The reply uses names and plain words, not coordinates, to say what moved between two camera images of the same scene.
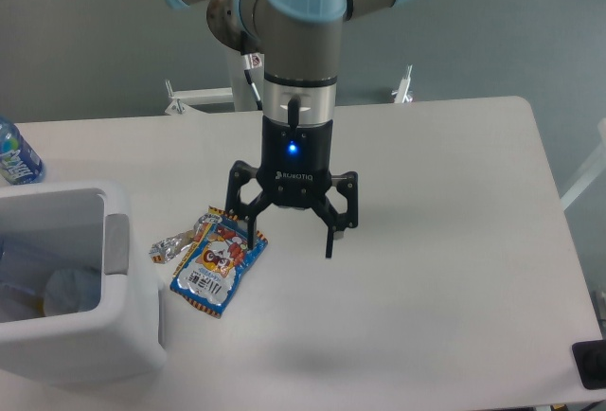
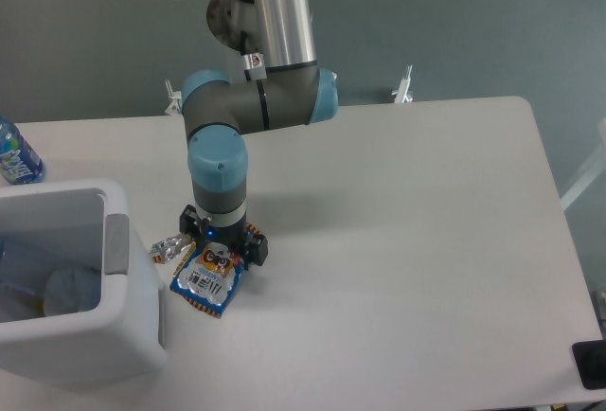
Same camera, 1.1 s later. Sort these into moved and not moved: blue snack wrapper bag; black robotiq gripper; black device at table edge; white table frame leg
Moved: black robotiq gripper
Not moved: white table frame leg; black device at table edge; blue snack wrapper bag
